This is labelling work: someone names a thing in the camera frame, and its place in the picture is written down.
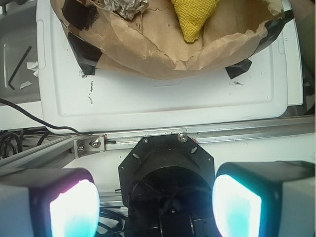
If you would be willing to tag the metal corner bracket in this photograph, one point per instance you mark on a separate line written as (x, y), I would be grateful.
(88, 145)

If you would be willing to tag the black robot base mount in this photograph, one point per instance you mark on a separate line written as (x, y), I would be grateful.
(166, 183)

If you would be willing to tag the white paper scrap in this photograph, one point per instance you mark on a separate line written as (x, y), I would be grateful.
(33, 66)
(25, 84)

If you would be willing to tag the white paper scrap lower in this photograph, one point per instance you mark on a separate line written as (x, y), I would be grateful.
(25, 84)

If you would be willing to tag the black tape strip left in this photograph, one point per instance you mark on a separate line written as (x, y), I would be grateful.
(87, 55)

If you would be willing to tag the black tape strip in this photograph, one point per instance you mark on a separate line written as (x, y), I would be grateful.
(87, 55)
(239, 68)

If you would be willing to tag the black allen key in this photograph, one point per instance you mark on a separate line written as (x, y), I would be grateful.
(17, 67)

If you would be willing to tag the white paper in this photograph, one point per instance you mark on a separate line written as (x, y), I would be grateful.
(127, 9)

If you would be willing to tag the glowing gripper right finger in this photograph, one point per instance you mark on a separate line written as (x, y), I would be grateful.
(265, 199)

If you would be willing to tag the black tape strip right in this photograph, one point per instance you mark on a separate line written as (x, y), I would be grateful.
(239, 68)

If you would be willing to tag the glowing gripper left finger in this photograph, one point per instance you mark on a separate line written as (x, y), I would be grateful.
(48, 202)

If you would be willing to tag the brown paper bag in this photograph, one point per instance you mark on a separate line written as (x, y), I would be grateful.
(152, 43)

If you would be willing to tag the yellow cloth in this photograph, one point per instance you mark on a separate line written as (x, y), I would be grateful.
(192, 15)

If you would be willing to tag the aluminium frame rail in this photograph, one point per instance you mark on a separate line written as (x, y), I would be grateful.
(291, 138)

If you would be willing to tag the white plastic bin lid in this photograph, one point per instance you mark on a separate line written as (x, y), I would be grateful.
(116, 101)

